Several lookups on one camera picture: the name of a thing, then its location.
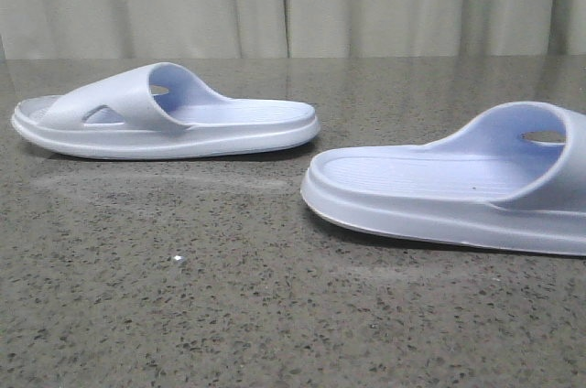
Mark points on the beige curtain backdrop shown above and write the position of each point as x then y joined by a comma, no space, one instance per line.
117,29

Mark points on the light blue slipper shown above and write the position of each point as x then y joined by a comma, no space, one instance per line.
512,178
161,111

